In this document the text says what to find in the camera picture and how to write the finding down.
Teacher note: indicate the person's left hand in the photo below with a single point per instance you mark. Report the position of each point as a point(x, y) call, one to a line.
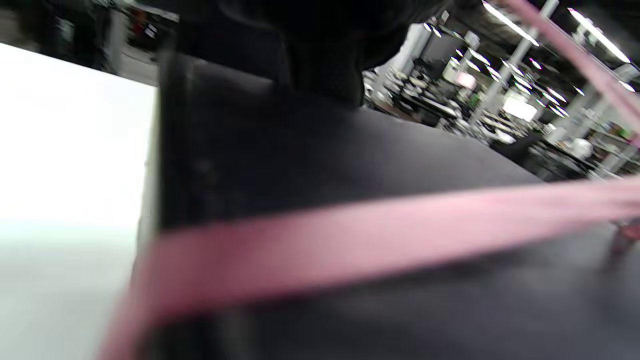
point(330, 40)

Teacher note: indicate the black gift box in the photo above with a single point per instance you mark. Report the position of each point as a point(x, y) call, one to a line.
point(325, 160)

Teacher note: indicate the pink bow ribbon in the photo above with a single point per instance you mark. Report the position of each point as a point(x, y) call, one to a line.
point(325, 245)

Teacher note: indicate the row of ceiling light panels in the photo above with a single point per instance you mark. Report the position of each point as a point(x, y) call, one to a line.
point(510, 22)

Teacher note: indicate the white building column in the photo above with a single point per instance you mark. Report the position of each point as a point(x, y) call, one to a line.
point(510, 65)

